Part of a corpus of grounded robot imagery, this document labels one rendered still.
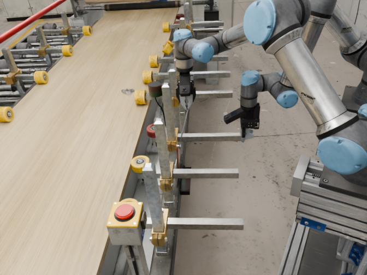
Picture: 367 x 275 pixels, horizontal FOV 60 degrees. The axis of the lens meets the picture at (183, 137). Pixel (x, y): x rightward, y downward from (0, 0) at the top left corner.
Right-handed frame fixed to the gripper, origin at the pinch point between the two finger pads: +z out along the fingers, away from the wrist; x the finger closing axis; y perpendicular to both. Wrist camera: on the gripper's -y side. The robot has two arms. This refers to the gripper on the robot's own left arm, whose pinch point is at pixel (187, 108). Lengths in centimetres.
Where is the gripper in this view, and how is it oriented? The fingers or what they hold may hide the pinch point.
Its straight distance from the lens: 147.8
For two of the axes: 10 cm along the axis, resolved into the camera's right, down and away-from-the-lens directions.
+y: 0.7, -5.9, 8.1
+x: -10.0, 0.1, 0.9
